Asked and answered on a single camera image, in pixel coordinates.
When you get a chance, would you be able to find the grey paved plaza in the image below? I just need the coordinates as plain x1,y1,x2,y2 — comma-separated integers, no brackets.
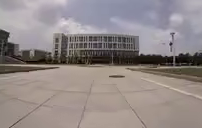
0,64,202,128

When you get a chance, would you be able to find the pole with sign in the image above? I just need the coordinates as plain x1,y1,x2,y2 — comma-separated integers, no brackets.
168,31,177,67

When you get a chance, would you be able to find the low grey building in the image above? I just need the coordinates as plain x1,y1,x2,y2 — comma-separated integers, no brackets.
21,48,48,62

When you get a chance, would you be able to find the row of trees by building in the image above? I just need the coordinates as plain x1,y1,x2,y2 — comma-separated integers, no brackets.
44,51,140,65

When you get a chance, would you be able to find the round manhole cover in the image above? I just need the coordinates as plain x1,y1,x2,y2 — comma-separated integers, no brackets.
108,74,126,79

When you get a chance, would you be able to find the row of dark trees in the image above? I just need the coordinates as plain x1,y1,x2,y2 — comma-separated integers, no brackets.
138,51,202,67

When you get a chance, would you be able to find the white building with many windows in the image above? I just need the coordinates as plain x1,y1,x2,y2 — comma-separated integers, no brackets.
52,32,140,65

